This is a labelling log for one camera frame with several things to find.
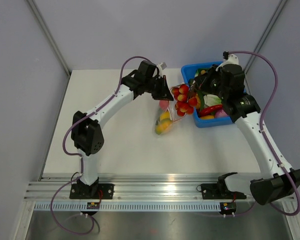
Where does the yellow toy lemon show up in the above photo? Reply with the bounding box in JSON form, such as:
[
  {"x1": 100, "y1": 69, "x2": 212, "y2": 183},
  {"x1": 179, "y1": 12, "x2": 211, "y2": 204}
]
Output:
[{"x1": 159, "y1": 111, "x2": 170, "y2": 122}]

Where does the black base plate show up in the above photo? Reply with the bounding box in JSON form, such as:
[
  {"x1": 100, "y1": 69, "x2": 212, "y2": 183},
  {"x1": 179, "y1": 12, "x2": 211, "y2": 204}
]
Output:
[
  {"x1": 196, "y1": 183, "x2": 247, "y2": 201},
  {"x1": 69, "y1": 183, "x2": 115, "y2": 200}
]

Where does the aluminium frame post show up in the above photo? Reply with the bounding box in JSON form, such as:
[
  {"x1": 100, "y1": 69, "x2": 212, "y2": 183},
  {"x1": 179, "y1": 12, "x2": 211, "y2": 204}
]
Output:
[
  {"x1": 26, "y1": 0, "x2": 71, "y2": 77},
  {"x1": 241, "y1": 0, "x2": 290, "y2": 76}
]

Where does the left aluminium frame post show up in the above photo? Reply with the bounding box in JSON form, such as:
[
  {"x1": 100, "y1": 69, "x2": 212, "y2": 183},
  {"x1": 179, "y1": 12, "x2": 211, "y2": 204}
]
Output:
[{"x1": 26, "y1": 0, "x2": 71, "y2": 77}]

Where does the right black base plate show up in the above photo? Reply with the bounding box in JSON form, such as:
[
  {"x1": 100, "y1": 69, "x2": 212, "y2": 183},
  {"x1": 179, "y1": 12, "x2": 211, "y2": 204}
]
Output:
[{"x1": 196, "y1": 183, "x2": 247, "y2": 201}]

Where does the red toy apple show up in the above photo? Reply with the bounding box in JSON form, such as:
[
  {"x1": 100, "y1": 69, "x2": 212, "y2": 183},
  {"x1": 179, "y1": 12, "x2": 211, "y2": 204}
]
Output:
[{"x1": 159, "y1": 100, "x2": 169, "y2": 111}]

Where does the purple toy onion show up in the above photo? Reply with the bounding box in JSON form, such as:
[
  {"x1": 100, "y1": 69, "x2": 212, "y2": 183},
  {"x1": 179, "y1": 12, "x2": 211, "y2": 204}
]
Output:
[{"x1": 214, "y1": 108, "x2": 229, "y2": 119}]

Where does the aluminium mounting rail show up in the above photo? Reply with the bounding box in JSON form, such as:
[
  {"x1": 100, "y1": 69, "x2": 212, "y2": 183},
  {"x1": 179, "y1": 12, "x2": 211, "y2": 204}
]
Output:
[{"x1": 23, "y1": 172, "x2": 295, "y2": 202}]

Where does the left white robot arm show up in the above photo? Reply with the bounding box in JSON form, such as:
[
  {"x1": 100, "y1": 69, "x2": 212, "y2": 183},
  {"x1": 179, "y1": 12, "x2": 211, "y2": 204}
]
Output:
[{"x1": 70, "y1": 58, "x2": 174, "y2": 199}]

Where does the white slotted cable duct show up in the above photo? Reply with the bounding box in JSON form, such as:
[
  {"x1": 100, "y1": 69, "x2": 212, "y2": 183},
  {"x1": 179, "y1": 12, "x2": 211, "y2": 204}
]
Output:
[{"x1": 34, "y1": 201, "x2": 221, "y2": 212}]

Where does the red toy chili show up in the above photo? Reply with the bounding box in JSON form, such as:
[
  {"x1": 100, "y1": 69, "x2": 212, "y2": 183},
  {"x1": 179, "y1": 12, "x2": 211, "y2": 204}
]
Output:
[{"x1": 198, "y1": 104, "x2": 223, "y2": 117}]

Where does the yellow toy mango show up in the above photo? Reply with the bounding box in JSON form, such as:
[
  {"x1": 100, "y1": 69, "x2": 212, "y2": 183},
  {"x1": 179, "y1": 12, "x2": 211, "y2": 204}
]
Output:
[{"x1": 154, "y1": 119, "x2": 173, "y2": 135}]

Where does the green toy cabbage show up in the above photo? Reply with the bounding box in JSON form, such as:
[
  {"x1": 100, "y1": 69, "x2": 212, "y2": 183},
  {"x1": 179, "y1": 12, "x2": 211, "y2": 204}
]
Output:
[{"x1": 203, "y1": 94, "x2": 222, "y2": 107}]

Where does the right aluminium frame post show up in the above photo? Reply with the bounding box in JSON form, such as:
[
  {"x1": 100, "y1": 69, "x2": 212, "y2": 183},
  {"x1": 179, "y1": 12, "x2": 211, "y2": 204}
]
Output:
[{"x1": 241, "y1": 0, "x2": 290, "y2": 76}]

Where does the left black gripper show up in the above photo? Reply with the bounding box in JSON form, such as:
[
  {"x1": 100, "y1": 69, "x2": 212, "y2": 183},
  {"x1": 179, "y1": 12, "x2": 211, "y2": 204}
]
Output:
[{"x1": 144, "y1": 75, "x2": 174, "y2": 102}]

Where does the clear zip top bag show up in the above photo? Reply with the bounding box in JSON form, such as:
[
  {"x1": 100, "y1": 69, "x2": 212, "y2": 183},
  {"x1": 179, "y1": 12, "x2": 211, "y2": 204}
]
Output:
[{"x1": 154, "y1": 84, "x2": 185, "y2": 136}]

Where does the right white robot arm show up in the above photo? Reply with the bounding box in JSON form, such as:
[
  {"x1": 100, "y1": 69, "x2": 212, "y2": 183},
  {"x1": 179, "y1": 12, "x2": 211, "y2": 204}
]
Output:
[{"x1": 194, "y1": 63, "x2": 300, "y2": 205}]

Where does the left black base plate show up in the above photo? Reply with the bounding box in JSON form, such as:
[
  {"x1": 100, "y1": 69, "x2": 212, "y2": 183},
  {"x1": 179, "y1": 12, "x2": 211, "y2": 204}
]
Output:
[{"x1": 69, "y1": 183, "x2": 115, "y2": 200}]

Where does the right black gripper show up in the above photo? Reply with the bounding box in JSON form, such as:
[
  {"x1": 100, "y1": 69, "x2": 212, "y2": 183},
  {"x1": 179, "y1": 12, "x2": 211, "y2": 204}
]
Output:
[{"x1": 195, "y1": 64, "x2": 229, "y2": 101}]

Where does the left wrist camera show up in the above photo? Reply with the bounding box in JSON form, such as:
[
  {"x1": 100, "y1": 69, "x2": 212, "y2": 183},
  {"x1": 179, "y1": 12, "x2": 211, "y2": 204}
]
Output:
[{"x1": 156, "y1": 62, "x2": 167, "y2": 71}]

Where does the blue plastic bin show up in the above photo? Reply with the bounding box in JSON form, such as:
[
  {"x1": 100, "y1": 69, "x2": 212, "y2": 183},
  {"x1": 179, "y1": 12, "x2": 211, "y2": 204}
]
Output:
[{"x1": 181, "y1": 61, "x2": 245, "y2": 128}]

